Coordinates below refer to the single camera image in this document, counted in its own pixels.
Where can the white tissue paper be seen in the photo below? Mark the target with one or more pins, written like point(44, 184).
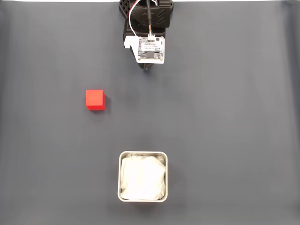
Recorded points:
point(143, 178)

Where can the dark table mat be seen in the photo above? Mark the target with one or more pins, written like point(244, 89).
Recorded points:
point(222, 117)

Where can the white square box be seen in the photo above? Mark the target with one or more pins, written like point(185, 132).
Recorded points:
point(118, 178)

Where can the red cube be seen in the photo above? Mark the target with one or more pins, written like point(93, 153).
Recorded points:
point(95, 99)

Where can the camera board on white mount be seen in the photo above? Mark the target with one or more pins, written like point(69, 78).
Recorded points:
point(151, 50)

